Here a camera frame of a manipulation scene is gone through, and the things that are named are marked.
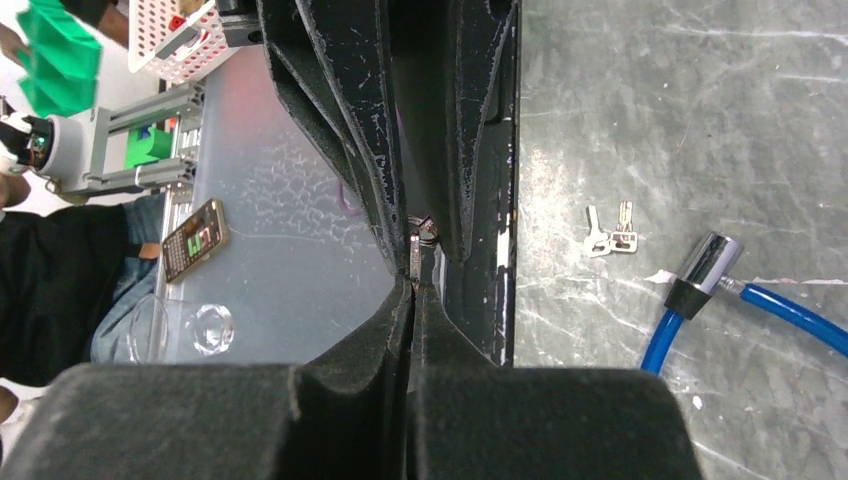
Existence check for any white perforated basket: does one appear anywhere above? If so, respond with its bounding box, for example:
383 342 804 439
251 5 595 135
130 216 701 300
127 0 237 84

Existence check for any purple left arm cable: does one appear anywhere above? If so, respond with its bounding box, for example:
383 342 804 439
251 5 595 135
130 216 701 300
337 180 364 217

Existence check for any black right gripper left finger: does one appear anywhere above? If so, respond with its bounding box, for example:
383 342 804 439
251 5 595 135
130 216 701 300
1 281 414 479

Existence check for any blue cable lock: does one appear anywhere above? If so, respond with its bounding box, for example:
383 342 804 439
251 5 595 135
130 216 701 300
640 231 847 375

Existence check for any person in black shirt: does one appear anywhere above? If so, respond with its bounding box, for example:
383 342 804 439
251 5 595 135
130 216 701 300
1 175 166 387

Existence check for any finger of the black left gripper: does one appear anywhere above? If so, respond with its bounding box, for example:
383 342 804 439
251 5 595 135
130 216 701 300
257 1 408 272
392 1 518 262

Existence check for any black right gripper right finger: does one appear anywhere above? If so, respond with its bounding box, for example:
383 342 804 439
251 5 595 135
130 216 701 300
407 285 702 479

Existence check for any silver key pair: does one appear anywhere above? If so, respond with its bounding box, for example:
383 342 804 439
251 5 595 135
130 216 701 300
407 215 439 289

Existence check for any clear glass cup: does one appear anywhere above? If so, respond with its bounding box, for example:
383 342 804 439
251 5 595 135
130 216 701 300
126 295 235 364

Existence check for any grey motor mount fixture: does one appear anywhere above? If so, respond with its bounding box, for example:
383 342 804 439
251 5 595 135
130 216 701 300
1 83 204 199

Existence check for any smartphone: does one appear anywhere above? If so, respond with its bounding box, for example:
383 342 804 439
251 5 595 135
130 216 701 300
160 199 230 284

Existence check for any green folded object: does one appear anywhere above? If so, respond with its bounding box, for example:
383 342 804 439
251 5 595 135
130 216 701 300
17 1 102 117

